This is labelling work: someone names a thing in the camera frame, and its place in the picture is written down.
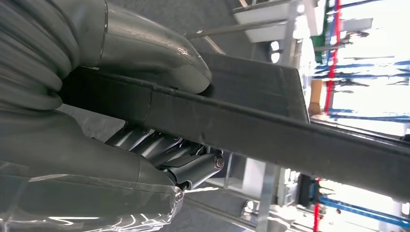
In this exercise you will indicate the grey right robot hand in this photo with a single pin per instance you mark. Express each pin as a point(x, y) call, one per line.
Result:
point(80, 179)

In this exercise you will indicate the red barrier belt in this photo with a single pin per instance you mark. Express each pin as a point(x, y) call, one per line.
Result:
point(331, 70)

